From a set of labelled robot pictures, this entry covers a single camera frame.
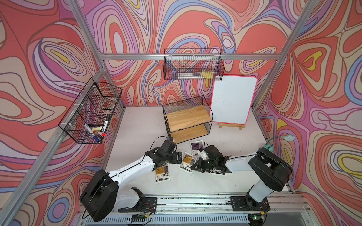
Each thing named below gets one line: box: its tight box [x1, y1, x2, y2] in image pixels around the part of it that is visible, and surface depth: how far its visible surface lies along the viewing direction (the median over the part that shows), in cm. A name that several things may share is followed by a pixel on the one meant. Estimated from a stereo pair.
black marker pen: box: [101, 113, 111, 134], surface depth 70 cm
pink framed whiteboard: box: [210, 74, 258, 125], surface depth 98 cm
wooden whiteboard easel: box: [218, 122, 246, 130], surface depth 103 cm
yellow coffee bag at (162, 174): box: [154, 162, 171, 185], surface depth 84 cm
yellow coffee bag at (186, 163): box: [178, 151, 194, 174], surface depth 88 cm
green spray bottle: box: [263, 134, 296, 152], surface depth 80 cm
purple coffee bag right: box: [189, 140, 204, 156], surface depth 97 cm
